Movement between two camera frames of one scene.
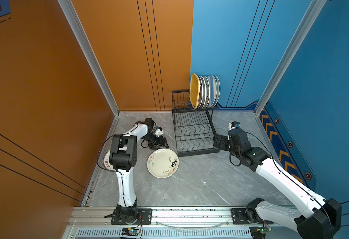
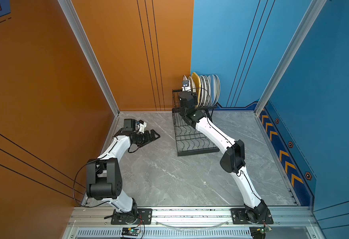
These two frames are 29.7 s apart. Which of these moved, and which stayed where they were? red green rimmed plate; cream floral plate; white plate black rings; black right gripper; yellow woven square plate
Moved: black right gripper; cream floral plate
Stayed: red green rimmed plate; yellow woven square plate; white plate black rings
